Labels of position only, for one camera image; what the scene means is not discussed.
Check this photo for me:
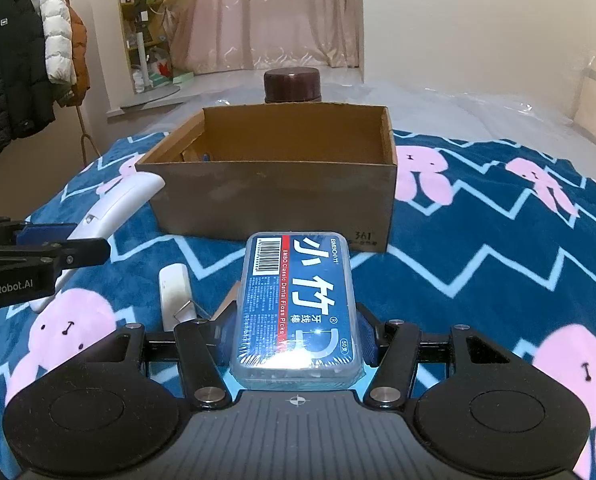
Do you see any white curved remote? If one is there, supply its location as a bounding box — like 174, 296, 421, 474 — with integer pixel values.
28, 171, 166, 313

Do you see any white taped oblong case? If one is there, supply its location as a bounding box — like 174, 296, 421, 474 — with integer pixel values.
159, 263, 199, 333

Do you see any white puffer jacket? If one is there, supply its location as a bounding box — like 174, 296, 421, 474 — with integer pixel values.
38, 0, 77, 86

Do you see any brown cardboard box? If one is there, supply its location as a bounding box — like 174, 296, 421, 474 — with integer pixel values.
135, 104, 397, 253

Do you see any orange brown jacket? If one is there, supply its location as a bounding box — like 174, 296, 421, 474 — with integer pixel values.
45, 0, 91, 107

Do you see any blue rabbit printed blanket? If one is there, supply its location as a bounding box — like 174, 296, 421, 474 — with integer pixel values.
0, 130, 596, 480

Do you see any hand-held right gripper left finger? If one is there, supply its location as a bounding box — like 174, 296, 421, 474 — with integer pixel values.
78, 321, 236, 408

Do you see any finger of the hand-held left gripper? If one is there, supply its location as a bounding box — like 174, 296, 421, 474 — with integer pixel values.
0, 216, 79, 250
0, 237, 111, 273

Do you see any metal wire clip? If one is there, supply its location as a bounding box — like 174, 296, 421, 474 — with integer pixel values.
173, 299, 213, 326

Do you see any blue dental floss box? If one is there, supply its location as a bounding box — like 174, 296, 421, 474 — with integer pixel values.
229, 231, 366, 391

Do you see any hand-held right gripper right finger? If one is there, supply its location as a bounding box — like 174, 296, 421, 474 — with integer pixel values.
355, 302, 524, 408

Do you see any metal coat rack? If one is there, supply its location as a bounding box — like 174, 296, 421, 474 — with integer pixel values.
0, 0, 101, 168

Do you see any pink curtain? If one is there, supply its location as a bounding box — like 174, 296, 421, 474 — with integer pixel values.
170, 0, 366, 73

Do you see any gold box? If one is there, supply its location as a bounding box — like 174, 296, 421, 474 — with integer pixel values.
210, 280, 243, 332

